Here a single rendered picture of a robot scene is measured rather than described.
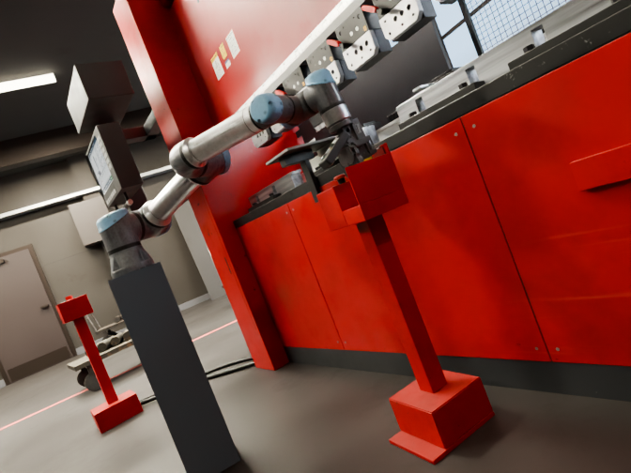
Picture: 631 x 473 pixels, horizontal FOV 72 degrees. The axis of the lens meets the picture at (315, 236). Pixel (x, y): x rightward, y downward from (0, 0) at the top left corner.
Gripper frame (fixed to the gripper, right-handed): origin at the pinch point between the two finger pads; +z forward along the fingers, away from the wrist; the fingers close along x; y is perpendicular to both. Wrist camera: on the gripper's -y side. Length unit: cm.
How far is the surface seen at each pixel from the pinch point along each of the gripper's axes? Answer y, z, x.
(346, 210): -6.7, 2.4, 2.4
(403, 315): -4.5, 36.7, 2.2
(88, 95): -31, -107, 148
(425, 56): 88, -40, 39
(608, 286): 26, 45, -37
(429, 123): 26.3, -9.7, -6.7
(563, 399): 18, 75, -18
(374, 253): -3.0, 17.4, 4.5
